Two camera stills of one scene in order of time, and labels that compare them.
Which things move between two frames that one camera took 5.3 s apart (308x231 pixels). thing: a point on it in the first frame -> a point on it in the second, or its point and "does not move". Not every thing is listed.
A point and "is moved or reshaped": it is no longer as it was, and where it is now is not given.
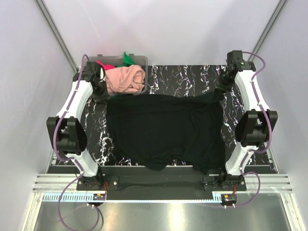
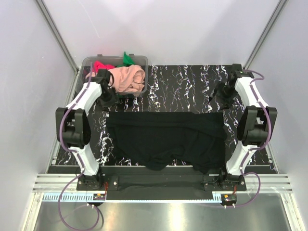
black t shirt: x=156 y=130 is moved or reshaped
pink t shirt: x=130 y=79 does not move
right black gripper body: x=224 y=83 -> x=225 y=94
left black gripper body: x=101 y=92 -> x=108 y=99
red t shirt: x=106 y=67 does not move
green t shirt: x=127 y=61 does not move
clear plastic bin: x=123 y=74 does not move
